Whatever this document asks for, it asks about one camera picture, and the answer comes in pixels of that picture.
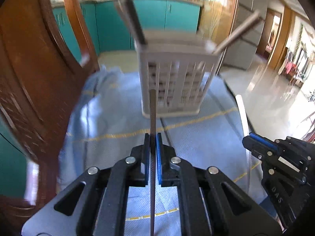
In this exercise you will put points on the blue checked tablecloth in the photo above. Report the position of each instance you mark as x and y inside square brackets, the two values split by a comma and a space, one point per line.
[107, 123]

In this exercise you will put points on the wooden glass sliding door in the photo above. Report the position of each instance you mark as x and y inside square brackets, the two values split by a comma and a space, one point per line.
[216, 19]

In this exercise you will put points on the white chopstick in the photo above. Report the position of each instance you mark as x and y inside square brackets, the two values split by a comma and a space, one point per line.
[245, 128]

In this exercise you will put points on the white slotted utensil basket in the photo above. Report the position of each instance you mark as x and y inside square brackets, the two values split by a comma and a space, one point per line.
[179, 66]

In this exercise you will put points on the black chopsticks in basket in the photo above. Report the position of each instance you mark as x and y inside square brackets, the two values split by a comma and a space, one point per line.
[128, 14]

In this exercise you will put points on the silver refrigerator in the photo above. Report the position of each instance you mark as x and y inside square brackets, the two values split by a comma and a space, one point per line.
[250, 15]

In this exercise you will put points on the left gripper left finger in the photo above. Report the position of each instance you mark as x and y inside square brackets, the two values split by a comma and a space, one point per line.
[138, 164]

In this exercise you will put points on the brown wooden chair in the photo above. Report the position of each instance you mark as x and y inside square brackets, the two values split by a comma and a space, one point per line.
[41, 82]

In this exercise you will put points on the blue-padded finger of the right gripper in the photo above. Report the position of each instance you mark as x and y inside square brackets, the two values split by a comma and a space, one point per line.
[260, 147]

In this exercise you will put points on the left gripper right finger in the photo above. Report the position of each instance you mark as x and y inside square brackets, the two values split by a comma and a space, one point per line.
[168, 164]

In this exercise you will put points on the beige chopstick in basket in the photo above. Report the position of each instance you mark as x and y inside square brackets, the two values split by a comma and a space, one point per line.
[242, 29]

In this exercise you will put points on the teal kitchen cabinets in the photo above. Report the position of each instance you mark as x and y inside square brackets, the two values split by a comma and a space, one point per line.
[108, 33]

